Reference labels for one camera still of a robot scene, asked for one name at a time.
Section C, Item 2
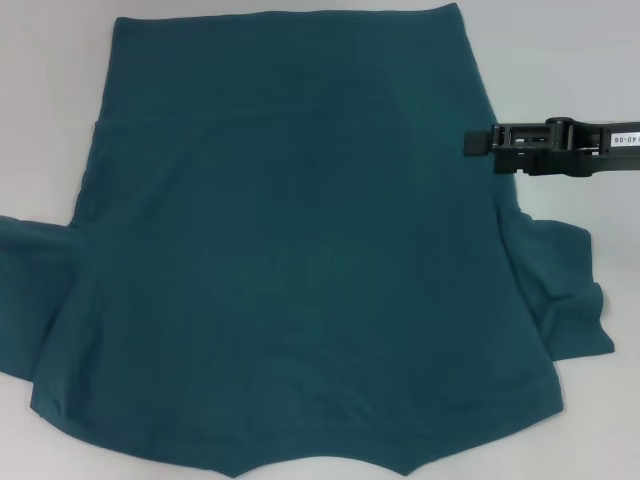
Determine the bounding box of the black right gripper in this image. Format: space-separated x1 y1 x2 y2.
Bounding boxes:
464 117 640 177

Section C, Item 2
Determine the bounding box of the teal blue shirt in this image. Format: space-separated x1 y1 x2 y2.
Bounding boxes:
0 2 616 449

